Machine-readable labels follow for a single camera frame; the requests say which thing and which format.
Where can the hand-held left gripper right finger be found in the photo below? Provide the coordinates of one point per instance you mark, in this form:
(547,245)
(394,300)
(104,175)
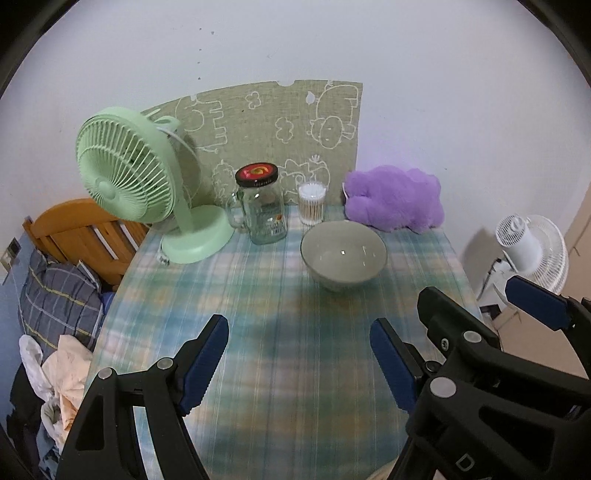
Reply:
(392,364)

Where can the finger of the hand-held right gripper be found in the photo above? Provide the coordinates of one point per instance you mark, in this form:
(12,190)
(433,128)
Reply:
(461,337)
(535,300)

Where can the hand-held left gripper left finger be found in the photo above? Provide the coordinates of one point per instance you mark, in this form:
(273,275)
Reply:
(203,364)

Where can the white bowl with blue flowers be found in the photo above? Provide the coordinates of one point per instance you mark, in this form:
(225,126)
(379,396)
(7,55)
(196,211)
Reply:
(344,256)

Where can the cardboard box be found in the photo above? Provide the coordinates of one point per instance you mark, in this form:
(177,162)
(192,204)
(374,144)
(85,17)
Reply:
(501,323)

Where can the white standing fan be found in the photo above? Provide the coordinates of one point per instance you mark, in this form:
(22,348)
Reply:
(531,249)

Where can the plaid tablecloth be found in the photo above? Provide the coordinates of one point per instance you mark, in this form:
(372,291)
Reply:
(286,350)

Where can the white and peach cloth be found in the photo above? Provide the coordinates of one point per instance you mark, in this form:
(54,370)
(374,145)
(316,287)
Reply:
(64,369)

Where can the purple plush toy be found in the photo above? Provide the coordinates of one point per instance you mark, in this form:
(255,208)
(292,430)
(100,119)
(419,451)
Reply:
(392,198)

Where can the blue plaid pillow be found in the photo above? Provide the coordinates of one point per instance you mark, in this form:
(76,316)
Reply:
(60,300)

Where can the cotton swab container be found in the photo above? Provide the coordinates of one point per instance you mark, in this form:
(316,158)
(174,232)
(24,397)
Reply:
(313,203)

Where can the blue denim cloth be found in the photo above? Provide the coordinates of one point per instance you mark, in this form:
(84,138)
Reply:
(48,457)

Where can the wooden chair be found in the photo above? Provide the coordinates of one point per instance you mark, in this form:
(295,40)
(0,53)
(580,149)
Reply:
(69,226)

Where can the green desk fan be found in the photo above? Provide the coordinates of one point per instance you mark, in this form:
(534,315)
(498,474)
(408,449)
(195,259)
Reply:
(124,166)

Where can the wall outlet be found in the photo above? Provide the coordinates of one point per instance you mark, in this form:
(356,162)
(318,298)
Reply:
(11,254)

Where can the green printed wall cloth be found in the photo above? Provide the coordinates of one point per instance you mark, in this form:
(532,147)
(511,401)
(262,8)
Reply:
(258,120)

